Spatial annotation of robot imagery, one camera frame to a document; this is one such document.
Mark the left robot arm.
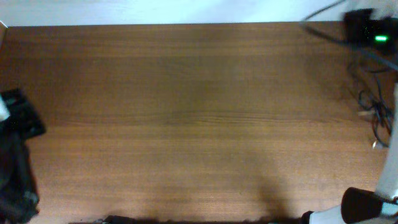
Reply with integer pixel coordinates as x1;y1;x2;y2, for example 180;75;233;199
1;88;46;223

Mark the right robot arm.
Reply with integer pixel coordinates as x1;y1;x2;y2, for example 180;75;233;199
298;6;397;223

